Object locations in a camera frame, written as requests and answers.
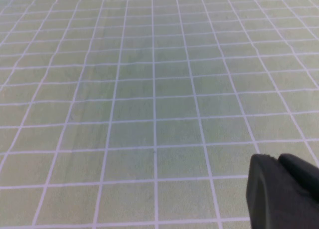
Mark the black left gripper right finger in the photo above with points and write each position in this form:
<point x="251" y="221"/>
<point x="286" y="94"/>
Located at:
<point x="302" y="175"/>

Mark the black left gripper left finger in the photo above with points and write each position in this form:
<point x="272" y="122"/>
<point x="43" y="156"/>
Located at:
<point x="271" y="201"/>

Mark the green white-grid table mat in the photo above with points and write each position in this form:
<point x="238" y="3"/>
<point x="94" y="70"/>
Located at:
<point x="139" y="94"/>

